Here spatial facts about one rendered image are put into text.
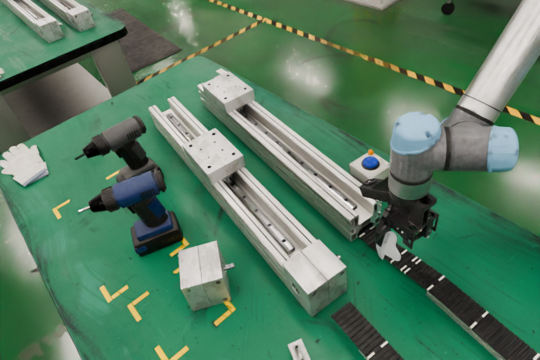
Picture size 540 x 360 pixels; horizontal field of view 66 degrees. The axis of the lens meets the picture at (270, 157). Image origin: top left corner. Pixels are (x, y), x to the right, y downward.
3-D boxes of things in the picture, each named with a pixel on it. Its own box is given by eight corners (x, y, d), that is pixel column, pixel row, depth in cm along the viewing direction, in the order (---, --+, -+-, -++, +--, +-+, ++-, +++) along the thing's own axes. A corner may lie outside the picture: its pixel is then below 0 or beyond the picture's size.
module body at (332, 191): (380, 221, 103) (382, 198, 97) (350, 242, 99) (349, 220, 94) (226, 93, 156) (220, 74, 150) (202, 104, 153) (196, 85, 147)
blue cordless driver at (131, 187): (188, 239, 107) (161, 180, 93) (113, 270, 103) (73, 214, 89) (182, 218, 113) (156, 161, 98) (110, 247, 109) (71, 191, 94)
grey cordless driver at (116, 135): (169, 177, 126) (144, 120, 111) (109, 213, 118) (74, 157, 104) (157, 165, 131) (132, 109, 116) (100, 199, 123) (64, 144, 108)
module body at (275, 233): (321, 263, 96) (319, 241, 91) (287, 287, 93) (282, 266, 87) (181, 115, 150) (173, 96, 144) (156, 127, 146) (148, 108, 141)
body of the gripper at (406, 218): (409, 252, 81) (415, 213, 73) (378, 226, 86) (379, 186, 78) (436, 232, 83) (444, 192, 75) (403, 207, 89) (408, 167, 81)
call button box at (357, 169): (391, 180, 112) (392, 164, 108) (365, 198, 109) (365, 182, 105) (370, 165, 117) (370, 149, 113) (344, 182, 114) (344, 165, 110)
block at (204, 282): (242, 297, 93) (234, 274, 86) (192, 311, 92) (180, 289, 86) (235, 260, 100) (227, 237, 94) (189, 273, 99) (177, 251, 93)
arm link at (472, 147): (501, 120, 74) (435, 120, 76) (524, 128, 63) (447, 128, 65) (497, 163, 75) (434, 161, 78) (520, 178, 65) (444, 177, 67)
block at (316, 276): (355, 284, 91) (355, 259, 85) (311, 317, 87) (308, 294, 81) (329, 257, 97) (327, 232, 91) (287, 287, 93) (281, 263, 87)
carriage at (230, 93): (256, 106, 137) (253, 88, 132) (228, 120, 133) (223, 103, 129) (233, 87, 148) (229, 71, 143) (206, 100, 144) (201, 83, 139)
